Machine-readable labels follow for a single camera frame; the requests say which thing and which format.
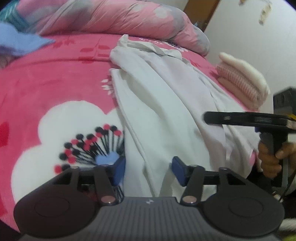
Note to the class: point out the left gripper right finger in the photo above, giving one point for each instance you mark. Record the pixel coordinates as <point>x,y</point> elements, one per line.
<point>229,202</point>

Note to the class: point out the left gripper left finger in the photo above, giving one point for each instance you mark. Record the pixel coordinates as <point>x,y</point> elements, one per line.
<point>69,202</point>

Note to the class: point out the white shirt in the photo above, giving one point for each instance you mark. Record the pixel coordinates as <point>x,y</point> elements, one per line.
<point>162,99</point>

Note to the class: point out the operator right hand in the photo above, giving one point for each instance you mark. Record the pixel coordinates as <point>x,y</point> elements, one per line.
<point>270,163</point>

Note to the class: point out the beige folded garment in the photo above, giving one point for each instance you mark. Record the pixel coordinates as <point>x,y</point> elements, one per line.
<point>238,94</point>

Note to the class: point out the cream folded fleece garment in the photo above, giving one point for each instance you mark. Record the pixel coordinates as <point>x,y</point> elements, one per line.
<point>253,75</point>

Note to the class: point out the pink floral bed blanket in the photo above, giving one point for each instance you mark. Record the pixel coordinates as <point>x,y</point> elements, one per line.
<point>47,98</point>

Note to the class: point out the brown wooden door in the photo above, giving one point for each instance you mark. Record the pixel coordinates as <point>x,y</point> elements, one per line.
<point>200,11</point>

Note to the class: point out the pink grey rolled duvet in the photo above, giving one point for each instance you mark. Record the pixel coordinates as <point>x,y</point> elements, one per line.
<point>135,18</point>

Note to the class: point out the blue cloth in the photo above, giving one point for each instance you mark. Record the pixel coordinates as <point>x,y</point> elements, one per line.
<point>18,44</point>

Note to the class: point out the teal blue blanket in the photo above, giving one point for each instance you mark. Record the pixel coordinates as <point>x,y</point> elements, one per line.
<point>10,15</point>

